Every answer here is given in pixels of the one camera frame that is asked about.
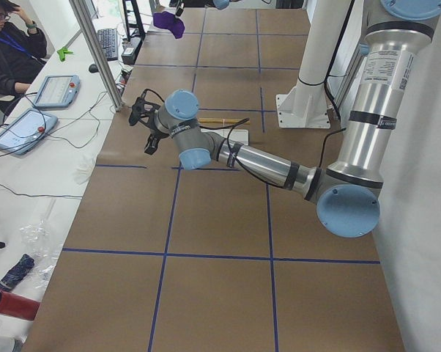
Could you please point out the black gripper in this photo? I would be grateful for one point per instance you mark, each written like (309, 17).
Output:
(155, 133)

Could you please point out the purple towel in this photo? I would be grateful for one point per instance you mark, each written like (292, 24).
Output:
(169, 21)

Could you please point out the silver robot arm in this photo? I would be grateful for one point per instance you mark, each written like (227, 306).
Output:
(346, 192)
(222, 4)

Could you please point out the front wooden rack rod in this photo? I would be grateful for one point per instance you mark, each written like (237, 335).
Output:
(218, 121)

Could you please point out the white towel rack base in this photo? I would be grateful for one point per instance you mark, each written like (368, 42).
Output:
(237, 135)

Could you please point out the black computer box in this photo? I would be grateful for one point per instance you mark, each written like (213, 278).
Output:
(131, 50)

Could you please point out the black computer mouse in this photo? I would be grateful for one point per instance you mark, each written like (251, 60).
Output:
(93, 68)

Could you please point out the upper teach pendant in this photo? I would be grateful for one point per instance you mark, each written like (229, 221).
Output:
(57, 92)

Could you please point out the teach pendant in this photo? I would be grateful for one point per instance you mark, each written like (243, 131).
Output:
(57, 92)
(26, 131)

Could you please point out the black keyboard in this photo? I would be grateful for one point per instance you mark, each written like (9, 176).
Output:
(108, 40)

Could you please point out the green clamp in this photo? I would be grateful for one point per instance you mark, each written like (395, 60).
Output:
(63, 52)

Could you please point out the lower teach pendant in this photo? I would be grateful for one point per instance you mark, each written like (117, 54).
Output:
(26, 131)

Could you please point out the clear plastic wrap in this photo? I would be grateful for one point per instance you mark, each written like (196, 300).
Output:
(43, 244)

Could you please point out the seated person in black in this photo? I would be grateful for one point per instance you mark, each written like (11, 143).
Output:
(23, 47)

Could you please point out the red cylinder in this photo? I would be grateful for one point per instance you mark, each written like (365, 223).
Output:
(18, 306)

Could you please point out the aluminium frame post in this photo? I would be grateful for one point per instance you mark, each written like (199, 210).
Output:
(84, 20)

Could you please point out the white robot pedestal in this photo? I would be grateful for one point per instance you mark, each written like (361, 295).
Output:
(305, 105)

